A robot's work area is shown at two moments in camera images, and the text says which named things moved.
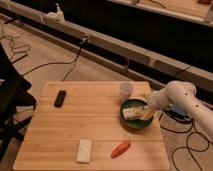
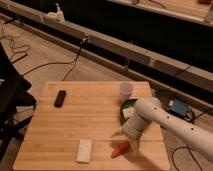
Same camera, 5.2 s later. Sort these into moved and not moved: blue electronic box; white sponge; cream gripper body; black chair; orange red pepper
Moved: cream gripper body
Not moved: white sponge; black chair; blue electronic box; orange red pepper
